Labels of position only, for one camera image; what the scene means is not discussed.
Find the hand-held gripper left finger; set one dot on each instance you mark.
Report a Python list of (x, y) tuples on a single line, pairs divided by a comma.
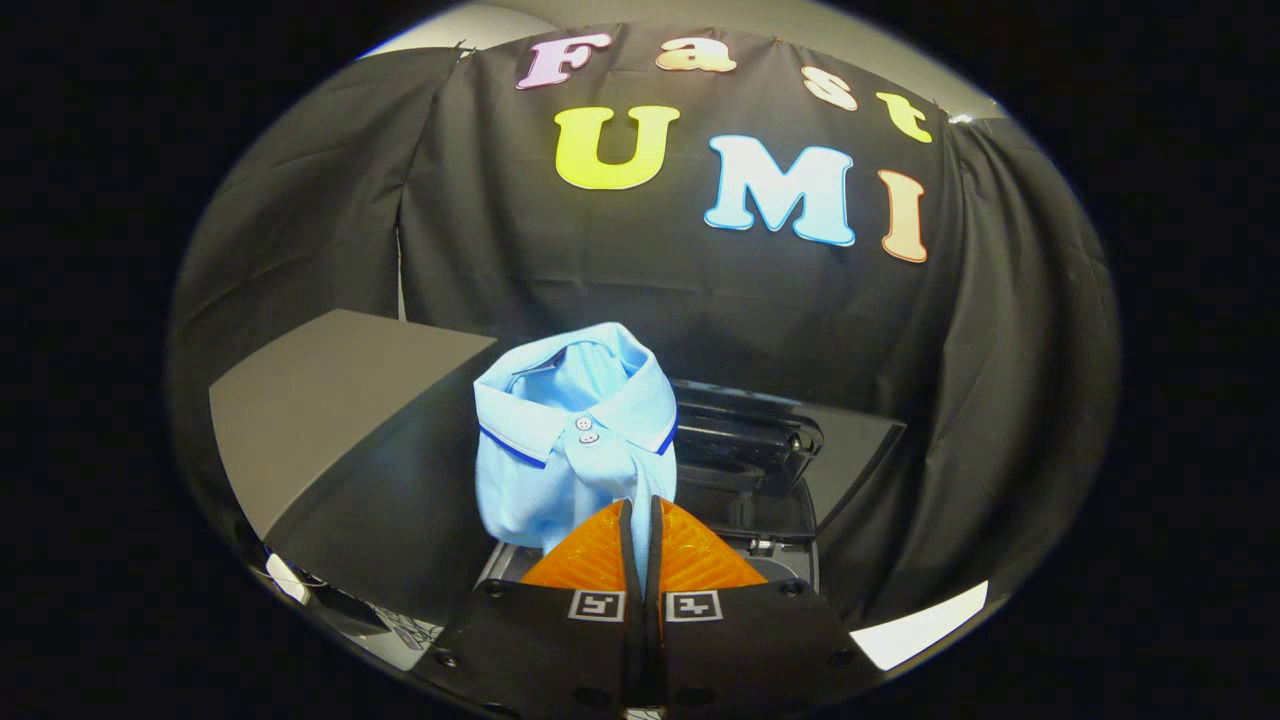
[(540, 650)]

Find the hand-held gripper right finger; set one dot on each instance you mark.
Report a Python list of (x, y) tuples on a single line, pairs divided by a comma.
[(750, 650)]

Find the grey washing machine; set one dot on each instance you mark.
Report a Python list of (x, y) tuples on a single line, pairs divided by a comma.
[(790, 555)]

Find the light blue polo shirt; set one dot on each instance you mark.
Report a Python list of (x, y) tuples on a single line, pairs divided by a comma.
[(570, 450)]

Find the black washing machine lid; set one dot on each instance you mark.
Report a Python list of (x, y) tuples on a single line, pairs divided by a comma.
[(850, 450)]

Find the white flat board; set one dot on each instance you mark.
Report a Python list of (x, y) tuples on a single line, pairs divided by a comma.
[(920, 625)]

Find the small white box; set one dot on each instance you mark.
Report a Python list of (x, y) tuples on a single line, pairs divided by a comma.
[(288, 580)]

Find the grey cabinet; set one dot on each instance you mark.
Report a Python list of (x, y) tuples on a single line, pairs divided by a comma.
[(340, 400)]

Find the black backdrop cloth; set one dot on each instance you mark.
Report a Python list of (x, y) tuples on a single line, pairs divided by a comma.
[(560, 260)]

